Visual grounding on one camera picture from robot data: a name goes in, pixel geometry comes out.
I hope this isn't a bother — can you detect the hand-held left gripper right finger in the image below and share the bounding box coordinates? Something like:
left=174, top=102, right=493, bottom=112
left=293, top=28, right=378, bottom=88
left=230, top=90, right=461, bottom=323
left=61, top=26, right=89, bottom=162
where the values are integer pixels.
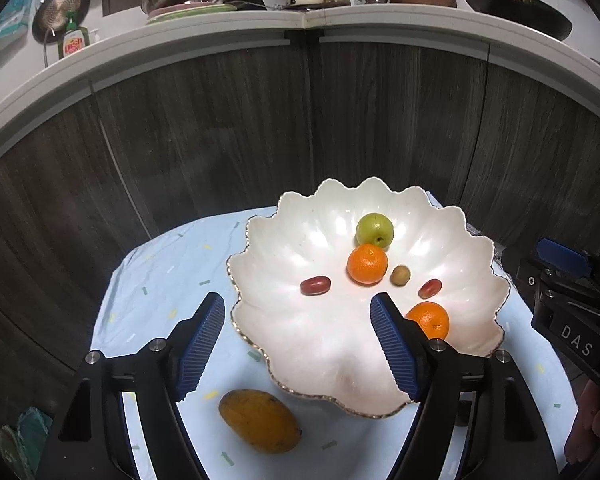
left=369, top=291, right=561, bottom=480

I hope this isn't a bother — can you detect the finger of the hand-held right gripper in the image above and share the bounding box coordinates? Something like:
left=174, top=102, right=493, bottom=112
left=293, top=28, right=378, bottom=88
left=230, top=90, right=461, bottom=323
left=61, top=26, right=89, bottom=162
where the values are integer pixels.
left=536, top=238, right=592, bottom=277
left=516, top=258, right=551, bottom=301

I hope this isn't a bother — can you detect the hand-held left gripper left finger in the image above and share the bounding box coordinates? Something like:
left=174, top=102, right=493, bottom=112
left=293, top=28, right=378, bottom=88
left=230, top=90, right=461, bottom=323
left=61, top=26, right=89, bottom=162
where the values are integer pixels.
left=37, top=291, right=226, bottom=480

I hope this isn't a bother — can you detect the orange tangerine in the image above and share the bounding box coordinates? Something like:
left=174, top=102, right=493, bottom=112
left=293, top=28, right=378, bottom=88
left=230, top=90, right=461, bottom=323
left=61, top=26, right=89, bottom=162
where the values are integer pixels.
left=405, top=302, right=451, bottom=342
left=346, top=243, right=389, bottom=287

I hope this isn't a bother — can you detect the white scalloped plate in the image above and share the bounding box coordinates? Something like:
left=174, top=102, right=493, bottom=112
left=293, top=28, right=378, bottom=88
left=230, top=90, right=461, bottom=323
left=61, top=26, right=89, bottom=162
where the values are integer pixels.
left=226, top=176, right=512, bottom=418

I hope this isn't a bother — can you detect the yellow mango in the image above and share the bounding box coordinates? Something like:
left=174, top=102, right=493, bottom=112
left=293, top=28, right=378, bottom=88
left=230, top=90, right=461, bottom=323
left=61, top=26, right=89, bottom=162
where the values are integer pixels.
left=218, top=389, right=302, bottom=455

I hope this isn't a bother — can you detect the green apple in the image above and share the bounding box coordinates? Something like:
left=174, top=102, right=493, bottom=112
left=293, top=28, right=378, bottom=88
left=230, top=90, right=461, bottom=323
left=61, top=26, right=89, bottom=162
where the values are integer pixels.
left=355, top=212, right=395, bottom=249

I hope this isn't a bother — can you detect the person's right hand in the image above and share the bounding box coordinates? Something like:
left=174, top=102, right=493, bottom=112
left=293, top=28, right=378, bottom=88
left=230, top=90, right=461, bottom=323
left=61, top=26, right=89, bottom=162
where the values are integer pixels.
left=562, top=380, right=600, bottom=466

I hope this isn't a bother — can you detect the light blue tablecloth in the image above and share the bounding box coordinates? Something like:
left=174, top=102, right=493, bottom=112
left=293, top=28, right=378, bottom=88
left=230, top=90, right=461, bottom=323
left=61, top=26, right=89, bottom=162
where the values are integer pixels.
left=90, top=205, right=581, bottom=480

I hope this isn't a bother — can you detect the dark wood-grain cabinet door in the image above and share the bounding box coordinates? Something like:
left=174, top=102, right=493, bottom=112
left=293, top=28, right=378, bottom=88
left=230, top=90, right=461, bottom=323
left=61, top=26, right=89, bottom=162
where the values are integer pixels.
left=452, top=57, right=600, bottom=291
left=92, top=35, right=313, bottom=231
left=0, top=82, right=156, bottom=461
left=307, top=35, right=491, bottom=206

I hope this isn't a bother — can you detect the green leaf-shaped object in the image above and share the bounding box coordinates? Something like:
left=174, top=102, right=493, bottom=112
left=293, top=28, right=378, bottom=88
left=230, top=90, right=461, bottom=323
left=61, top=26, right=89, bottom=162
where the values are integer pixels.
left=0, top=407, right=56, bottom=480

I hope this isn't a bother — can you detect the black wok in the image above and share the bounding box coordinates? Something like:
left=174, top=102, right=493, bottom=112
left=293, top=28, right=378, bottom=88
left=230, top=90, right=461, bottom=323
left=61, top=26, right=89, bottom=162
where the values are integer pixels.
left=458, top=0, right=573, bottom=41

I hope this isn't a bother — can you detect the white kitchen countertop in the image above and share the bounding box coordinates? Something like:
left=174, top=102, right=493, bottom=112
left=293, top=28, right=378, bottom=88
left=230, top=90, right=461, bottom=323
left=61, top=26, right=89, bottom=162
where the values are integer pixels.
left=0, top=0, right=600, bottom=133

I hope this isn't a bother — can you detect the green basin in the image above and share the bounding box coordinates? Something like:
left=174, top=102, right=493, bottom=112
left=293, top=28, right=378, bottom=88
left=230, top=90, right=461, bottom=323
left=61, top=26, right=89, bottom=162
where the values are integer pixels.
left=145, top=10, right=231, bottom=25

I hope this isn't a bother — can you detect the green dish soap bottle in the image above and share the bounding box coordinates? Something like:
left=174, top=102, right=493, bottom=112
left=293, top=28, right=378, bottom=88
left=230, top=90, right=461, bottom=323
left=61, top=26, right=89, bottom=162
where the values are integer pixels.
left=57, top=17, right=91, bottom=61

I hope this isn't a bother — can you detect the pink plate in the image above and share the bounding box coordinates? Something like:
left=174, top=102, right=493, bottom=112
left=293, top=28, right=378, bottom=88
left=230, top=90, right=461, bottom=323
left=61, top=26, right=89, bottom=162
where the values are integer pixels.
left=147, top=2, right=238, bottom=16

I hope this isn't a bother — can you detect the copper strainer pan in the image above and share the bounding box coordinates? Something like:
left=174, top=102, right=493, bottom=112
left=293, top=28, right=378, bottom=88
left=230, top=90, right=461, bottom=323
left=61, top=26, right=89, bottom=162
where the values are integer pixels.
left=32, top=0, right=91, bottom=43

